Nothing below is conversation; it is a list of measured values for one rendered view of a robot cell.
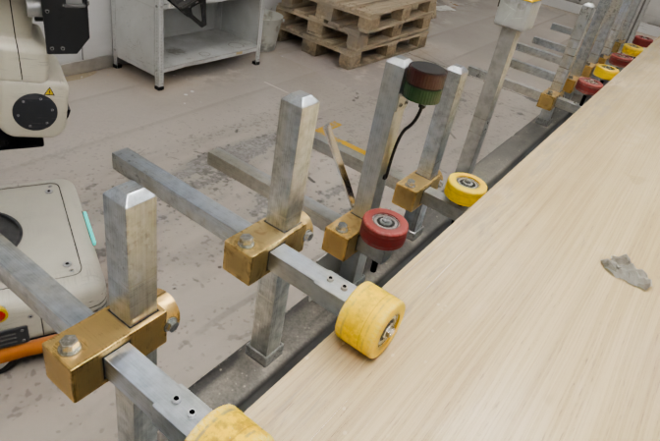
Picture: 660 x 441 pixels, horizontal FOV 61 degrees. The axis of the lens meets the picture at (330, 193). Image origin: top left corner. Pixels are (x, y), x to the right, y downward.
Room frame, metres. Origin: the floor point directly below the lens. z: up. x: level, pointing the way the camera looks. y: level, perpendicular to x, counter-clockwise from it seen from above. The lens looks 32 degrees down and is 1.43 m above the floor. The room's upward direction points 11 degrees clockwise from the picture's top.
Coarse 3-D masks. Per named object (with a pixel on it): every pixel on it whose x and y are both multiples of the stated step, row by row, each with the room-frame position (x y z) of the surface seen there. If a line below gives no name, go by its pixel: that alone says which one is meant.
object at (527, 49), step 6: (516, 48) 2.47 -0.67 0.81; (522, 48) 2.46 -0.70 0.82; (528, 48) 2.45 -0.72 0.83; (534, 48) 2.44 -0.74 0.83; (528, 54) 2.44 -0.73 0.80; (534, 54) 2.43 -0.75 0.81; (540, 54) 2.42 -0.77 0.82; (546, 54) 2.41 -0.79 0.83; (552, 54) 2.40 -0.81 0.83; (546, 60) 2.40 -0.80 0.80; (552, 60) 2.39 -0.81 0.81; (558, 60) 2.38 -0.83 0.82
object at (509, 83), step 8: (472, 72) 2.03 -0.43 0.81; (480, 72) 2.02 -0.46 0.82; (512, 80) 1.98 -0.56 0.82; (512, 88) 1.95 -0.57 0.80; (520, 88) 1.94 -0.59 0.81; (528, 88) 1.93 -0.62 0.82; (536, 88) 1.93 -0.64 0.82; (528, 96) 1.92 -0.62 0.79; (536, 96) 1.91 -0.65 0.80; (560, 96) 1.90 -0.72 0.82; (560, 104) 1.87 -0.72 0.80; (568, 104) 1.85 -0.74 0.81; (576, 104) 1.85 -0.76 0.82
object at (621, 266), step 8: (616, 256) 0.82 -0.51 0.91; (624, 256) 0.81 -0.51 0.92; (608, 264) 0.79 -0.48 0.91; (616, 264) 0.78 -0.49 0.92; (624, 264) 0.79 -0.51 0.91; (632, 264) 0.78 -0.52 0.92; (616, 272) 0.77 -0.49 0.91; (624, 272) 0.77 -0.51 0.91; (632, 272) 0.77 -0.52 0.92; (640, 272) 0.78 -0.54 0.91; (632, 280) 0.76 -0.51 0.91; (640, 280) 0.76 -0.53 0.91; (648, 280) 0.76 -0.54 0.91
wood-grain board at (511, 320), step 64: (640, 64) 2.23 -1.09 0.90; (576, 128) 1.41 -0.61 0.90; (640, 128) 1.51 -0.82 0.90; (512, 192) 0.99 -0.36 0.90; (576, 192) 1.05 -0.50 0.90; (640, 192) 1.11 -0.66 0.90; (448, 256) 0.73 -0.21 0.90; (512, 256) 0.77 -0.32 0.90; (576, 256) 0.81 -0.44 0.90; (640, 256) 0.85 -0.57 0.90; (448, 320) 0.59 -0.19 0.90; (512, 320) 0.61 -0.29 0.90; (576, 320) 0.64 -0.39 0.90; (640, 320) 0.67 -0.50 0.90; (320, 384) 0.44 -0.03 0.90; (384, 384) 0.46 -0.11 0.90; (448, 384) 0.47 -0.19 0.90; (512, 384) 0.49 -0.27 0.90; (576, 384) 0.51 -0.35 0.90; (640, 384) 0.54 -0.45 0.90
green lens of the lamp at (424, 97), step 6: (408, 84) 0.82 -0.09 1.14; (408, 90) 0.82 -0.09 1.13; (414, 90) 0.81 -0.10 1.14; (420, 90) 0.81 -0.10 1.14; (426, 90) 0.81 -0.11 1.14; (438, 90) 0.82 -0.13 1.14; (408, 96) 0.82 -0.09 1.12; (414, 96) 0.81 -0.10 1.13; (420, 96) 0.81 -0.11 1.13; (426, 96) 0.81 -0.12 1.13; (432, 96) 0.81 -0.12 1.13; (438, 96) 0.82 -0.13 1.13; (414, 102) 0.81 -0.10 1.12; (420, 102) 0.81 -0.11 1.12; (426, 102) 0.81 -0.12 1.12; (432, 102) 0.81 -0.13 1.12; (438, 102) 0.82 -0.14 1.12
